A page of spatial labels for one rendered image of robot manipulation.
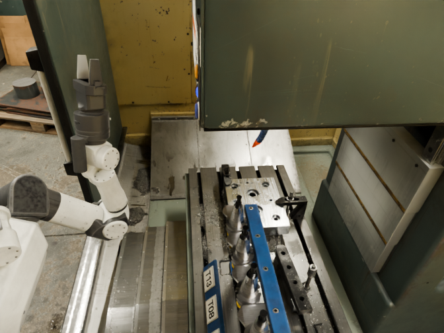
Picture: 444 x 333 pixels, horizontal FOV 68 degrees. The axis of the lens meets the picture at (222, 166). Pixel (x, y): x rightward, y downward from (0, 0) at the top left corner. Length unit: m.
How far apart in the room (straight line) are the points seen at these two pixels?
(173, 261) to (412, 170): 0.97
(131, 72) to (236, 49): 1.51
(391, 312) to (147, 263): 0.97
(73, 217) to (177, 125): 1.22
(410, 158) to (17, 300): 1.07
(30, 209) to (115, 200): 0.23
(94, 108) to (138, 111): 1.27
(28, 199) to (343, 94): 0.80
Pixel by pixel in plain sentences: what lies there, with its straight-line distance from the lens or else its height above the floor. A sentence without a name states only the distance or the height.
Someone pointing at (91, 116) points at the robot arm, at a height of 1.52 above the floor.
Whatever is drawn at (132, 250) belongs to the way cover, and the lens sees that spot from 1.59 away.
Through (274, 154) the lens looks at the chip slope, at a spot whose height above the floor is 0.74.
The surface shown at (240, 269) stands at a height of 1.22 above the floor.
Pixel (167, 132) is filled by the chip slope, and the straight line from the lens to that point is 2.11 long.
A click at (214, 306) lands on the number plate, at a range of 1.14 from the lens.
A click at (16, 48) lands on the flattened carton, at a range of 5.78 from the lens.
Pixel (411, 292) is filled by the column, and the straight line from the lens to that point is 1.33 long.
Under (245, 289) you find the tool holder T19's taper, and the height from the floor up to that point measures 1.25.
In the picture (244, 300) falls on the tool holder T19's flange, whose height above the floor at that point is 1.23.
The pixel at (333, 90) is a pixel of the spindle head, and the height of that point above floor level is 1.69.
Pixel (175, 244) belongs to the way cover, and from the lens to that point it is 1.54.
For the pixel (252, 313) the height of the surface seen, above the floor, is 1.22.
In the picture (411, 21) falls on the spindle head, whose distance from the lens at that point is 0.67.
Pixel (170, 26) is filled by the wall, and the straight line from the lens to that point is 1.94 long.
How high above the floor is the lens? 1.95
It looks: 39 degrees down
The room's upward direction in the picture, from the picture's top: 3 degrees clockwise
